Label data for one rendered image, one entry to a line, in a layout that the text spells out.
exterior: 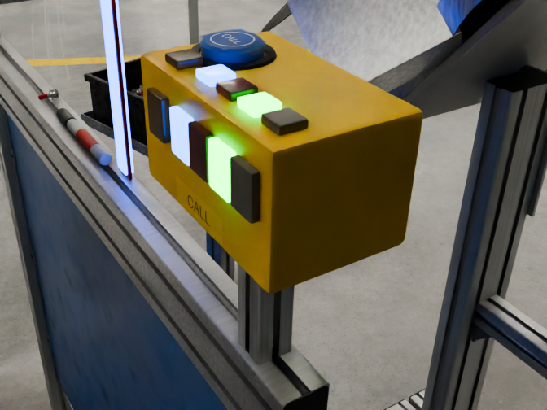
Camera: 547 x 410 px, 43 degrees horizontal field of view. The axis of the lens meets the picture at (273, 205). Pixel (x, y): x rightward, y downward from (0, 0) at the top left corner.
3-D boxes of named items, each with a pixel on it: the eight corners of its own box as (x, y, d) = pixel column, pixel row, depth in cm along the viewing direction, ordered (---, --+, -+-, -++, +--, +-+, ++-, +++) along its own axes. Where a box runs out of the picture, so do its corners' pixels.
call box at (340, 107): (404, 263, 43) (428, 105, 37) (266, 320, 38) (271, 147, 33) (267, 159, 54) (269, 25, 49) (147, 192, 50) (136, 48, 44)
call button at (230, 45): (276, 67, 44) (277, 40, 43) (220, 78, 42) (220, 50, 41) (243, 48, 47) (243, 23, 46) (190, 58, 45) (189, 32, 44)
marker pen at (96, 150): (111, 151, 75) (67, 106, 85) (98, 155, 74) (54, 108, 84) (112, 164, 76) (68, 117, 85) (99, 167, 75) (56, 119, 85)
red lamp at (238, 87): (259, 96, 38) (259, 86, 38) (230, 102, 38) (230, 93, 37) (242, 85, 40) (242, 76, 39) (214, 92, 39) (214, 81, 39)
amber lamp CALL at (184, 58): (203, 66, 42) (203, 56, 42) (177, 71, 41) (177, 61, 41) (190, 57, 44) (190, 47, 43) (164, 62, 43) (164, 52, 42)
